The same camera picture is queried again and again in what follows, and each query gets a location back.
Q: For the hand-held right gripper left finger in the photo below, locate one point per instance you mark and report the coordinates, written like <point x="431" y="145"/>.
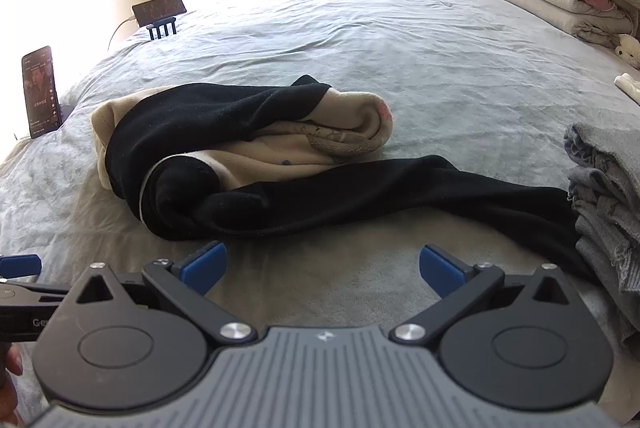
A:
<point x="205" y="265"/>

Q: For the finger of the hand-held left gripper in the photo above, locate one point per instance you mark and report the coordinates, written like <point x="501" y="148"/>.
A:
<point x="20" y="265"/>
<point x="47" y="293"/>

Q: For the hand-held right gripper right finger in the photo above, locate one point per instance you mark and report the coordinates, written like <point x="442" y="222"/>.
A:
<point x="440" y="268"/>

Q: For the cream and black printed sweatshirt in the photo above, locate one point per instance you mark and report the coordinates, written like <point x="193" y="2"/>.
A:
<point x="225" y="142"/>

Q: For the person's left hand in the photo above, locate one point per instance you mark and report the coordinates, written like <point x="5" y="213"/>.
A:
<point x="11" y="365"/>

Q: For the upright black smartphone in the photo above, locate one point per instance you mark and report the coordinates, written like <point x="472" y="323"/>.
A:
<point x="42" y="92"/>

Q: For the blue phone stand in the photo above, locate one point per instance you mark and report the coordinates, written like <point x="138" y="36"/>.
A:
<point x="161" y="30"/>

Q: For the sideways black smartphone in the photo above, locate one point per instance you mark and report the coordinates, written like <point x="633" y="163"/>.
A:
<point x="159" y="10"/>

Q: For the small white cloth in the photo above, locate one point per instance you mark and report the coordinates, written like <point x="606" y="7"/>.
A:
<point x="629" y="86"/>

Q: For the white plush toy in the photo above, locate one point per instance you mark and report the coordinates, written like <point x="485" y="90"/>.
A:
<point x="629" y="50"/>

